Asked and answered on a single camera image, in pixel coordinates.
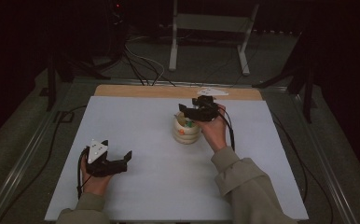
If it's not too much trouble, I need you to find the white metal stand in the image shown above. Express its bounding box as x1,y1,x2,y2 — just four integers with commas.
168,0,260,77

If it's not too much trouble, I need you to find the white table sheet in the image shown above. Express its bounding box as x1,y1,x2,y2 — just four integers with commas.
44,95,309,222

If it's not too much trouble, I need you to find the black floor cable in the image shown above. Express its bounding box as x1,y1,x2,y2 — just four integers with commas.
121,49,176,88
270,111,335,224
0,105,88,224

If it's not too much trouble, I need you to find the person's left hand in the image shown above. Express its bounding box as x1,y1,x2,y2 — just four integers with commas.
80,157,114,197

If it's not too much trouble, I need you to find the left hand-held gripper cable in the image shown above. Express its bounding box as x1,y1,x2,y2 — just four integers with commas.
76,147,91,200

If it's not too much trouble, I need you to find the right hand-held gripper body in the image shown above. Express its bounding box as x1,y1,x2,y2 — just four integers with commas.
184,87,229,122

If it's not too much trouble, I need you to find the black stand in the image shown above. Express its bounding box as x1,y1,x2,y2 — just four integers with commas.
252,31,318,124
46,50,112,112

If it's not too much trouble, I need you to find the metal floor rail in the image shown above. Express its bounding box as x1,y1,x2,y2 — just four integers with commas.
291,92,360,224
0,104,61,224

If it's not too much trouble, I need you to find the cream ribbed pen holder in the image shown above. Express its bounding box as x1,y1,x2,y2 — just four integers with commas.
172,111,202,145

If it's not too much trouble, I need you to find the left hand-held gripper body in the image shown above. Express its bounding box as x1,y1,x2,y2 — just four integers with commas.
84,138,129,178

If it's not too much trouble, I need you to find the hand-held gripper cable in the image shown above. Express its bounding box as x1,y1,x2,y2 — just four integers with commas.
76,147,91,200
216,106,236,153

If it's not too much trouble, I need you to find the white floor cable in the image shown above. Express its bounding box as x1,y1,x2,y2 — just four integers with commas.
125,43,166,86

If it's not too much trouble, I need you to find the right hand-held gripper cable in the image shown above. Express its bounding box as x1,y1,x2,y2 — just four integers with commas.
216,106,236,153

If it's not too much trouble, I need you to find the person's right hand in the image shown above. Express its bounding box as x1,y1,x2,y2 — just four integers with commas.
197,104,228,153

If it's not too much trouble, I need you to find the dark equipment rack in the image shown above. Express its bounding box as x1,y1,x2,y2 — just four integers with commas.
104,0,129,62

